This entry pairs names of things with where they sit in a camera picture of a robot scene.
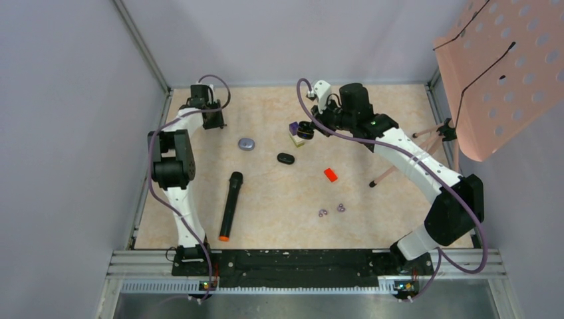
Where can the silver lilac oval case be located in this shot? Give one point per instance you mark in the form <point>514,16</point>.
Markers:
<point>246,144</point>

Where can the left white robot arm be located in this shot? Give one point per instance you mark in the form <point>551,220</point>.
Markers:
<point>173,167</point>

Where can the red block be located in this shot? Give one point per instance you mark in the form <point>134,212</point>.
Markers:
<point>330,175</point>

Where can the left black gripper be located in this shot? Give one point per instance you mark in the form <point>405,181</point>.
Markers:
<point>217,122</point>

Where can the small black earbud case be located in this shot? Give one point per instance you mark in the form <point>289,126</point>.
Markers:
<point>305,130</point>

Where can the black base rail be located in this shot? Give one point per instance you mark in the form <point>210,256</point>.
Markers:
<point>298,268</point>

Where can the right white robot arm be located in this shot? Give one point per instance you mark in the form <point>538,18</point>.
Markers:
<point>457,201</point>

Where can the black microphone orange end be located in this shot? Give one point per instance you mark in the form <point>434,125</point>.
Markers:
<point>235,183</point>

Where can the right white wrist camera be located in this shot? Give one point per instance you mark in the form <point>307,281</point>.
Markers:
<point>320,92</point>

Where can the pink perforated music stand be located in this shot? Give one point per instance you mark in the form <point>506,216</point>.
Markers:
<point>501,67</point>

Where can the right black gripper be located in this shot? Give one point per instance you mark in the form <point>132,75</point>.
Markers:
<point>320,119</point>

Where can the oval black charging case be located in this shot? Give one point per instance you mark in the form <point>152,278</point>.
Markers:
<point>285,158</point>

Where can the purple white green brick stack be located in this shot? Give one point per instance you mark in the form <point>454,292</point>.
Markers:
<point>298,142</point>

